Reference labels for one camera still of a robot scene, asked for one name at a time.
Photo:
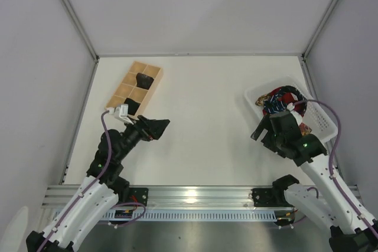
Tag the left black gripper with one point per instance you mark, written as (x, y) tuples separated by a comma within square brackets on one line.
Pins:
[(144, 128)]

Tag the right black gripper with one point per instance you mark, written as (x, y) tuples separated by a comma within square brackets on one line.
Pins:
[(271, 130)]

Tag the navy blue striped tie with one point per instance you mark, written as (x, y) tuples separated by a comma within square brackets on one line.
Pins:
[(300, 107)]

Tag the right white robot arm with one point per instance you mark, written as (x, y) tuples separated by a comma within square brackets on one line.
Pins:
[(349, 225)]

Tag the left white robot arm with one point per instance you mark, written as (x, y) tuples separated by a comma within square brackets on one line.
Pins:
[(101, 190)]

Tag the gold patterned tie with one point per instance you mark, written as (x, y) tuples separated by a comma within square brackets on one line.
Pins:
[(262, 99)]

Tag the rolled black tie lower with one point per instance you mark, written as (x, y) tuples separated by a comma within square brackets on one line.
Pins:
[(133, 106)]

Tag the rolled black tie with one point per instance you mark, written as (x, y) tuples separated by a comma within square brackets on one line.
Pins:
[(133, 106), (144, 81)]

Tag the red tie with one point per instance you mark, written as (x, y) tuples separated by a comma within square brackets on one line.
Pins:
[(281, 97)]

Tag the rolled black tie upper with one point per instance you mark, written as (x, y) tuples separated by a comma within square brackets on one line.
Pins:
[(144, 81)]

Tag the wooden compartment organizer box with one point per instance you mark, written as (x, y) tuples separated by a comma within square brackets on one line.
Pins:
[(127, 87)]

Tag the white plastic basket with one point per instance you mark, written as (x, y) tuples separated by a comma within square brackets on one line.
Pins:
[(315, 117)]

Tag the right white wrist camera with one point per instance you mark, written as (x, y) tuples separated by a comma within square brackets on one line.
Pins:
[(296, 115)]

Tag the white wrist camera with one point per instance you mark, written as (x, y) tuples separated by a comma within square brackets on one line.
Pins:
[(296, 115), (120, 112)]

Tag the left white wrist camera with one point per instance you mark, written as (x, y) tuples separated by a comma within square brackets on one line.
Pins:
[(120, 112)]

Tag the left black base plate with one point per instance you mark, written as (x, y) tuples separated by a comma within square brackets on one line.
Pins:
[(138, 194)]

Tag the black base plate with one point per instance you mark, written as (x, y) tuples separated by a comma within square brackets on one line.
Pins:
[(138, 194), (264, 197)]

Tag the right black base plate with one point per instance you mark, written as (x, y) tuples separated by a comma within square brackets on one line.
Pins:
[(264, 197)]

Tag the white slotted cable duct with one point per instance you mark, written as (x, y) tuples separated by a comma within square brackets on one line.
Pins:
[(198, 215)]

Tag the aluminium mounting rail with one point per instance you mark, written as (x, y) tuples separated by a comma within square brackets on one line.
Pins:
[(171, 197)]

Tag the right aluminium frame post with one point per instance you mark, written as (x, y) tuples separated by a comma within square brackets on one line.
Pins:
[(319, 28)]

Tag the aluminium frame post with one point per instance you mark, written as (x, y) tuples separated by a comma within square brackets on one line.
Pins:
[(319, 28), (78, 26)]

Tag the left aluminium frame post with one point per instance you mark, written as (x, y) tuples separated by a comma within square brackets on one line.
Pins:
[(78, 26)]

